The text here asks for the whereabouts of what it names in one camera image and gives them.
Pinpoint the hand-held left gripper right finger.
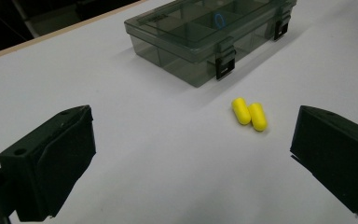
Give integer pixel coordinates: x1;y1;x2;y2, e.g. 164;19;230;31
289;105;358;222

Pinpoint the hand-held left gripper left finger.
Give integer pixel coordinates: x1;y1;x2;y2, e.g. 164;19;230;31
0;105;97;222

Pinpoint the yellow foam earplug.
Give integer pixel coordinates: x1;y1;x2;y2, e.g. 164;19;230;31
231;97;252;126
247;102;269;133

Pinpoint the grey transparent compartment box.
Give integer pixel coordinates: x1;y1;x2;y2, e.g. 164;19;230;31
124;0;297;88

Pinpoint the white table mat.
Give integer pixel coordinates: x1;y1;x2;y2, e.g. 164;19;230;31
0;0;358;224

